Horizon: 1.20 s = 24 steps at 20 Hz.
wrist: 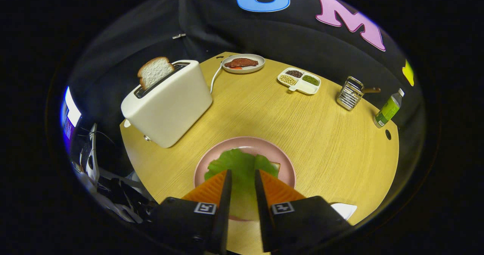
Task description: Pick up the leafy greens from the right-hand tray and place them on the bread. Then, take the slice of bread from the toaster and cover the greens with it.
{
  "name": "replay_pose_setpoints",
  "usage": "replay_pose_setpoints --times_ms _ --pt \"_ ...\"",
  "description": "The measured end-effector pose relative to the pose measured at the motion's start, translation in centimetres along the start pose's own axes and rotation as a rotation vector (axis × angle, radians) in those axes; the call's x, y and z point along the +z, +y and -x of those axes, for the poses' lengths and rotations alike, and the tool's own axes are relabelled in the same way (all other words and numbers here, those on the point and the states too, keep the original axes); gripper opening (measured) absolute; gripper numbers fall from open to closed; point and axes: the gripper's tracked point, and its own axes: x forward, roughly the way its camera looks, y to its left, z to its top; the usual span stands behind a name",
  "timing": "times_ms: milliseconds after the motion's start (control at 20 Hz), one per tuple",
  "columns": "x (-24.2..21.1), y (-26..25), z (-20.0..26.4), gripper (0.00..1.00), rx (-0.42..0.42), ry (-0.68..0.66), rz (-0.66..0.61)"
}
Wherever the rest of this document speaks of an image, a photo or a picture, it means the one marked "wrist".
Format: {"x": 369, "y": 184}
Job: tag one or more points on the green lettuce leaf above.
{"x": 242, "y": 168}

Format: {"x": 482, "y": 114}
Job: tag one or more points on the white bread slice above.
{"x": 276, "y": 166}

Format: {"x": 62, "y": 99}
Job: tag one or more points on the green beans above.
{"x": 311, "y": 80}

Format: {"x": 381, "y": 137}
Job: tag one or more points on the white square plate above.
{"x": 344, "y": 210}

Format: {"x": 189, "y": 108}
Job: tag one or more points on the red meat slice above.
{"x": 242, "y": 62}

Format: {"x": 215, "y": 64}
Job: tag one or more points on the dark beans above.
{"x": 294, "y": 73}

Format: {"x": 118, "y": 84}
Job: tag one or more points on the white curved frame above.
{"x": 92, "y": 156}

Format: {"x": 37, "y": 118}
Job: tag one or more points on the toasted bread slice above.
{"x": 153, "y": 71}

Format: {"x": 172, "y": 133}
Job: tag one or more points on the white toaster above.
{"x": 170, "y": 107}

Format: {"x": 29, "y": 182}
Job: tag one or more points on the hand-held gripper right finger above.
{"x": 262, "y": 217}

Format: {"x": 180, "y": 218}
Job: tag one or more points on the lit monitor screen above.
{"x": 72, "y": 111}

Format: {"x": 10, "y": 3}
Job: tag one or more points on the yellow beans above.
{"x": 288, "y": 80}

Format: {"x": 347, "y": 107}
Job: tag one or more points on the black backdrop cloth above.
{"x": 264, "y": 31}

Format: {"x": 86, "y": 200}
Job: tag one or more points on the pink round plate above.
{"x": 249, "y": 143}

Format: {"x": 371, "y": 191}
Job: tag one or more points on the round plate with meat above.
{"x": 244, "y": 70}

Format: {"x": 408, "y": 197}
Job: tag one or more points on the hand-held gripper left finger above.
{"x": 223, "y": 217}

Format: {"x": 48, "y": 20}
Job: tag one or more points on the silver cloth clip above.
{"x": 179, "y": 36}

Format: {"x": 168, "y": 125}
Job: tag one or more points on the white divided dish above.
{"x": 307, "y": 89}

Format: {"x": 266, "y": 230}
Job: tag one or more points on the green label bottle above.
{"x": 387, "y": 111}

